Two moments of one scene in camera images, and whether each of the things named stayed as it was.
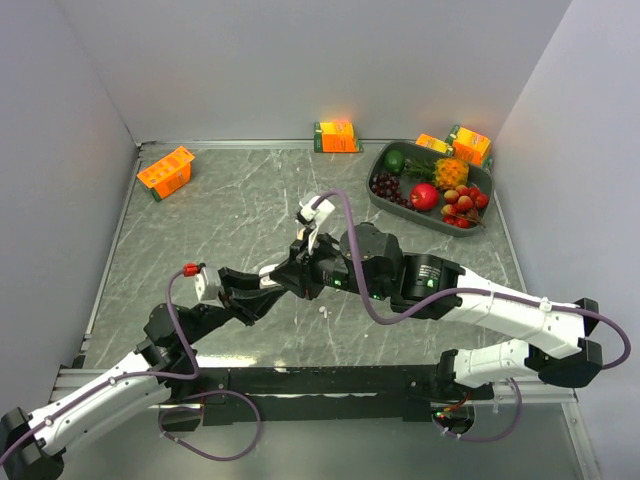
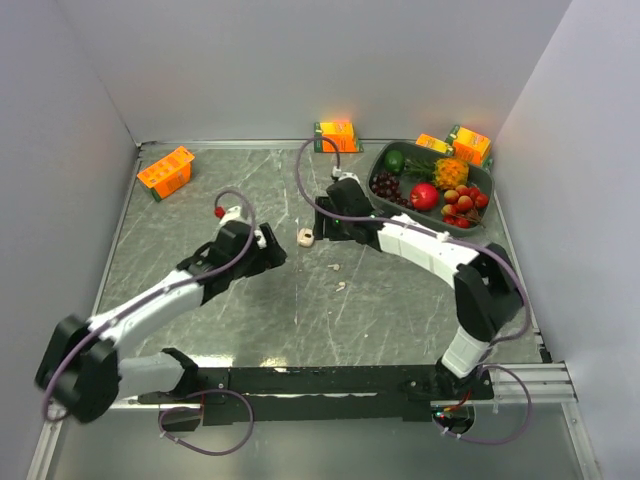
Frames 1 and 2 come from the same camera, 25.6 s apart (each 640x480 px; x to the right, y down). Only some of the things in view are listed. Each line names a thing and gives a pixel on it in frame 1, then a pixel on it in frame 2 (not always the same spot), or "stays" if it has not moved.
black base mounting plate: [251, 395] stays
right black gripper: [298, 273] -> [330, 231]
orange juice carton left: [168, 174] stays
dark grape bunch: [386, 186] stays
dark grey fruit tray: [447, 192] stays
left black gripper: [250, 303] -> [266, 256]
